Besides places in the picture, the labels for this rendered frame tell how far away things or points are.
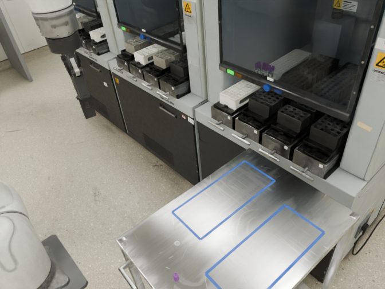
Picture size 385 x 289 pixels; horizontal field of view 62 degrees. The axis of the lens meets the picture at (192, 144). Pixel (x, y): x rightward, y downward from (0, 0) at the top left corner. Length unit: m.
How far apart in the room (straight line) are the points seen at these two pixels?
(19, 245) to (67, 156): 1.81
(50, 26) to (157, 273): 0.67
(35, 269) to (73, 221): 1.22
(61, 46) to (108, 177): 1.73
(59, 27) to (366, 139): 0.99
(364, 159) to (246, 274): 0.61
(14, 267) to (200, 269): 0.50
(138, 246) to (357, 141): 0.82
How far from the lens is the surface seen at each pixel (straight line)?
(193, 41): 1.61
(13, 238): 1.01
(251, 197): 1.10
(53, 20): 0.80
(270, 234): 1.01
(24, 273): 1.07
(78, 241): 2.17
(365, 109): 1.19
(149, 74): 1.88
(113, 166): 2.54
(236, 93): 1.51
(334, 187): 1.31
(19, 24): 4.65
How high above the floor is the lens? 1.65
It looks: 40 degrees down
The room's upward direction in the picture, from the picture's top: 6 degrees counter-clockwise
